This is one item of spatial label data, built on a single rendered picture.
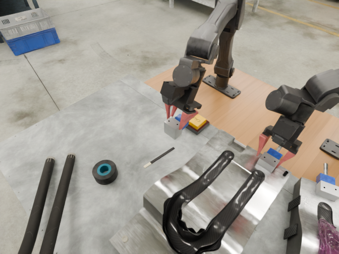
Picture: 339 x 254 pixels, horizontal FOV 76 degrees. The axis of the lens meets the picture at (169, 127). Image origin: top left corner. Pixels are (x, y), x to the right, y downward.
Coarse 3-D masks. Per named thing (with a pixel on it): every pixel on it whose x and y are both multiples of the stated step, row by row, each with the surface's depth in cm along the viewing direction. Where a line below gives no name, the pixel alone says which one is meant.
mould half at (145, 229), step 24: (216, 144) 74; (192, 168) 68; (240, 168) 68; (264, 168) 68; (168, 192) 58; (216, 192) 63; (264, 192) 63; (144, 216) 61; (192, 216) 53; (240, 216) 58; (120, 240) 57; (144, 240) 57; (240, 240) 51
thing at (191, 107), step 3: (195, 87) 64; (198, 87) 65; (183, 102) 65; (195, 102) 68; (186, 105) 64; (189, 105) 64; (192, 105) 65; (195, 105) 66; (198, 105) 66; (201, 105) 68; (189, 108) 65; (192, 108) 64; (198, 108) 67
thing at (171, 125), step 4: (176, 116) 74; (180, 116) 74; (168, 120) 71; (172, 120) 71; (176, 120) 71; (164, 124) 72; (168, 124) 70; (172, 124) 70; (176, 124) 70; (188, 124) 75; (164, 128) 73; (168, 128) 71; (172, 128) 69; (176, 128) 69; (184, 128) 74; (164, 132) 75; (168, 132) 73; (172, 132) 71; (176, 132) 70; (180, 132) 73; (172, 136) 72; (176, 136) 72
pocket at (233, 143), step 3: (231, 141) 76; (234, 141) 77; (228, 144) 75; (231, 144) 77; (234, 144) 77; (237, 144) 76; (240, 144) 76; (234, 147) 76; (237, 147) 76; (240, 147) 76; (243, 147) 75; (246, 147) 74; (237, 150) 76; (240, 150) 76; (243, 150) 76
